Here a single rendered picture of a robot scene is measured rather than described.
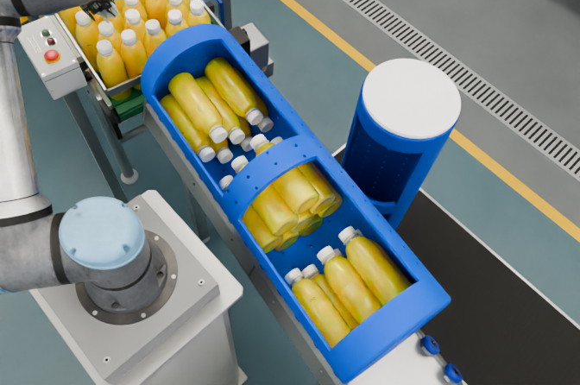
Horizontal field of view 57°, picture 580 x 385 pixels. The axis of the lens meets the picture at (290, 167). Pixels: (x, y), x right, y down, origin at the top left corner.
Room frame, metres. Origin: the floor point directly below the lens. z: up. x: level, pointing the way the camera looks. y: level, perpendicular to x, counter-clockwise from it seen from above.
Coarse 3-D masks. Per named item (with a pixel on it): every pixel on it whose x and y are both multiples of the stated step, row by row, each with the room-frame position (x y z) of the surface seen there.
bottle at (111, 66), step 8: (112, 48) 0.97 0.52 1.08; (104, 56) 0.94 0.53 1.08; (112, 56) 0.95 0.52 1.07; (120, 56) 0.97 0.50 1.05; (104, 64) 0.93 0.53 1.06; (112, 64) 0.94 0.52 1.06; (120, 64) 0.95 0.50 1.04; (104, 72) 0.93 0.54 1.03; (112, 72) 0.93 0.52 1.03; (120, 72) 0.94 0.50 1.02; (104, 80) 0.93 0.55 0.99; (112, 80) 0.93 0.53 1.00; (120, 80) 0.94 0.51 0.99; (120, 96) 0.93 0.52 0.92; (128, 96) 0.94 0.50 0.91
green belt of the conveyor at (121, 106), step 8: (80, 48) 1.11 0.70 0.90; (96, 72) 1.03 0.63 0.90; (136, 96) 0.95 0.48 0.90; (112, 104) 0.92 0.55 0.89; (120, 104) 0.91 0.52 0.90; (128, 104) 0.92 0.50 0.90; (136, 104) 0.93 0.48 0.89; (120, 112) 0.89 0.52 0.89; (128, 112) 0.90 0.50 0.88; (136, 112) 0.91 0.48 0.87; (120, 120) 0.89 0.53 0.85
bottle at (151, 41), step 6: (162, 30) 1.07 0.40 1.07; (144, 36) 1.04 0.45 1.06; (150, 36) 1.03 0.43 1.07; (156, 36) 1.04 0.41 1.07; (162, 36) 1.05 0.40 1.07; (144, 42) 1.03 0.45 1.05; (150, 42) 1.02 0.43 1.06; (156, 42) 1.03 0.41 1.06; (150, 48) 1.02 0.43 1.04; (150, 54) 1.02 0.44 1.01
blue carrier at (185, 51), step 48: (192, 48) 0.93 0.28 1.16; (240, 48) 0.93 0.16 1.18; (144, 96) 0.83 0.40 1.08; (288, 144) 0.63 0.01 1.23; (240, 192) 0.52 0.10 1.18; (336, 240) 0.52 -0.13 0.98; (384, 240) 0.43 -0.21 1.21; (288, 288) 0.34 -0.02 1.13; (432, 288) 0.35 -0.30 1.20; (384, 336) 0.24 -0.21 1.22
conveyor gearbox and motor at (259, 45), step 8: (248, 24) 1.33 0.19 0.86; (248, 32) 1.29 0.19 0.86; (256, 32) 1.30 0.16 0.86; (256, 40) 1.26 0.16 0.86; (264, 40) 1.27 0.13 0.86; (256, 48) 1.23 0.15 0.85; (264, 48) 1.25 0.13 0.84; (256, 56) 1.23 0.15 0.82; (264, 56) 1.25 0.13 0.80; (256, 64) 1.23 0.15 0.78; (264, 64) 1.25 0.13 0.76; (272, 64) 1.30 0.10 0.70; (264, 72) 1.28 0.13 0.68; (272, 72) 1.30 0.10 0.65
